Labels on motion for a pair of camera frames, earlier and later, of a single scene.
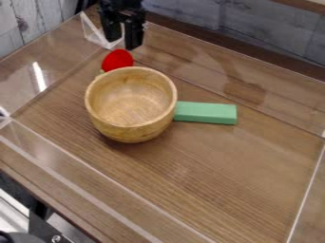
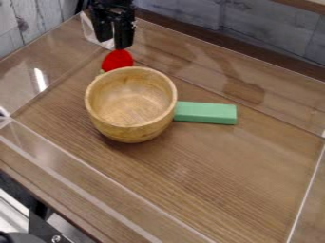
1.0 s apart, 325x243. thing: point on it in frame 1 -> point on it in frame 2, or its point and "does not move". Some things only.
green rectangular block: x=206 y=112 does not move
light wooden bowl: x=130 y=102 does not move
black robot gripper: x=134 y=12 -> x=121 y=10
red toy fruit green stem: x=114 y=59 does not move
